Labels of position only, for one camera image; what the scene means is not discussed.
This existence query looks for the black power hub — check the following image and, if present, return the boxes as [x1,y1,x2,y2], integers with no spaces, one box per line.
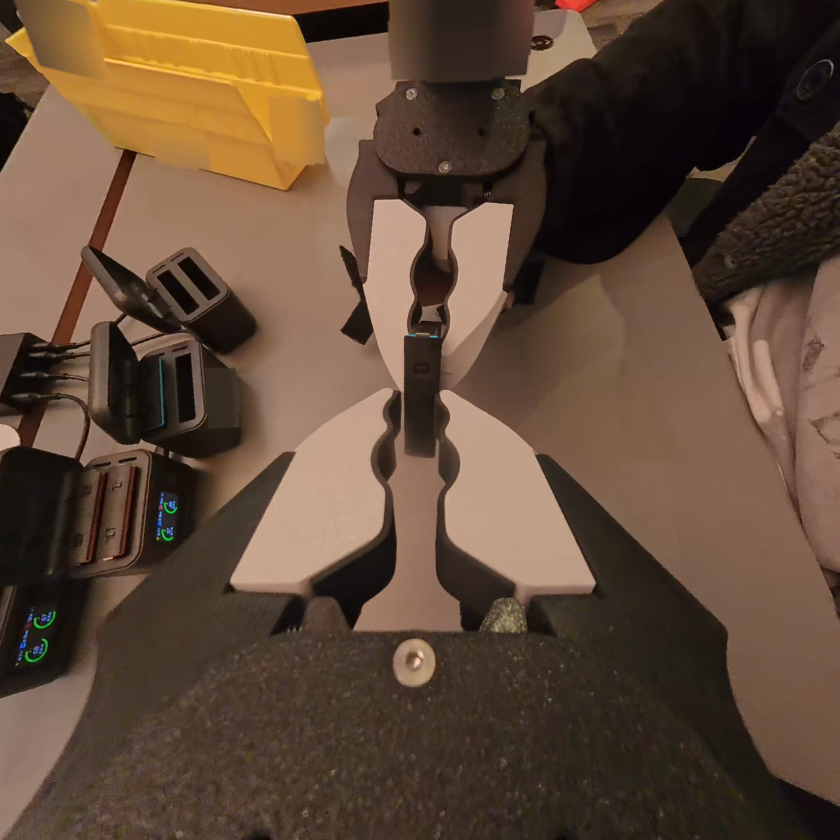
[0,332,43,417]

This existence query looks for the yellow plastic bin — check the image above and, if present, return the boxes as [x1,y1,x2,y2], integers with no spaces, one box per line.
[7,0,329,191]

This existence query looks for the person's torso clothing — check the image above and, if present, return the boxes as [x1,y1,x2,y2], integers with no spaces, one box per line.
[686,125,840,621]

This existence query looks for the black battery blue stripe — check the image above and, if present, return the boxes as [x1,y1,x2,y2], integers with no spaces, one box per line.
[402,322,441,458]
[141,357,165,431]

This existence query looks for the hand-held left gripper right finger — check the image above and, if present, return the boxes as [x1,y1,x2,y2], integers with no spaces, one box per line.
[434,390,598,627]

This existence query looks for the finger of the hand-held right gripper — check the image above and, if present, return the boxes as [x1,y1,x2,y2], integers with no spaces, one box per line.
[363,199,431,392]
[438,202,516,392]

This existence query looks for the black charger case red batteries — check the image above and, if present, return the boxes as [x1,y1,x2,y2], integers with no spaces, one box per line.
[0,448,198,581]

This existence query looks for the empty black charger case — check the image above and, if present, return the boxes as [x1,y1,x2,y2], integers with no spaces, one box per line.
[82,246,257,355]

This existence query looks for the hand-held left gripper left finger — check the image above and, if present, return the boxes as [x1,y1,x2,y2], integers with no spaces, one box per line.
[228,388,400,627]

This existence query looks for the black charger case blue battery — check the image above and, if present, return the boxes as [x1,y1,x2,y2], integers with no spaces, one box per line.
[88,322,242,460]

